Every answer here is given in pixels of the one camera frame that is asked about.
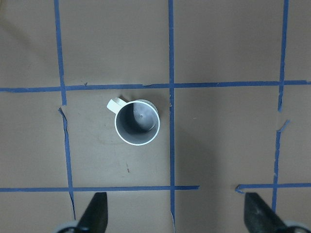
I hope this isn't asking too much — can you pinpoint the white plastic cup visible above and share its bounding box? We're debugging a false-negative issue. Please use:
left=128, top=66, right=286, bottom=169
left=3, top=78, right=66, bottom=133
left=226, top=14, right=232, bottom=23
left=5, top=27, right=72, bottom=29
left=107, top=98, right=160, bottom=146

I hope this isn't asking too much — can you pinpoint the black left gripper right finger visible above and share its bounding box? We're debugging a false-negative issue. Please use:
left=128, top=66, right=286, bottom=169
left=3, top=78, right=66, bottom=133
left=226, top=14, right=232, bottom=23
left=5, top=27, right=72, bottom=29
left=243, top=192, right=292, bottom=233

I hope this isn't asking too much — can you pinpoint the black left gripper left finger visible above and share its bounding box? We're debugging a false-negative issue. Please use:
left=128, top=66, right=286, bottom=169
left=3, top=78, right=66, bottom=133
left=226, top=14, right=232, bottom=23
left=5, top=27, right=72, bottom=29
left=75, top=192, right=108, bottom=233

